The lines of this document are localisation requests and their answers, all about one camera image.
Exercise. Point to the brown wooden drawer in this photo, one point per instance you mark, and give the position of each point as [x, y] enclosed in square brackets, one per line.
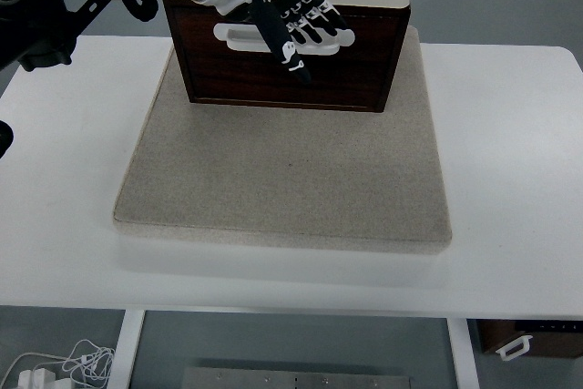
[282, 70]

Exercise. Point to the beige stone platform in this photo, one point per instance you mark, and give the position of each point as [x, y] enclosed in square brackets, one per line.
[296, 178]

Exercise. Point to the white table leg left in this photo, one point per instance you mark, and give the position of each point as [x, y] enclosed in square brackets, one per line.
[126, 350]

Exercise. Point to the white table leg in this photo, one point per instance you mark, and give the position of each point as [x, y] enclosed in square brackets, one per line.
[126, 350]
[462, 353]

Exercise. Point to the white table leg right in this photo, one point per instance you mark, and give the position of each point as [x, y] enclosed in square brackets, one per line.
[462, 353]

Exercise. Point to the white power adapter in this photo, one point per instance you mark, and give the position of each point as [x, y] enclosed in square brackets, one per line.
[36, 379]

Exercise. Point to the white drawer handle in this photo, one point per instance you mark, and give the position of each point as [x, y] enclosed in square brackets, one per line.
[247, 38]

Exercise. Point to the brown box with white handle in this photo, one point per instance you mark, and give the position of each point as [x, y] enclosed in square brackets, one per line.
[510, 339]

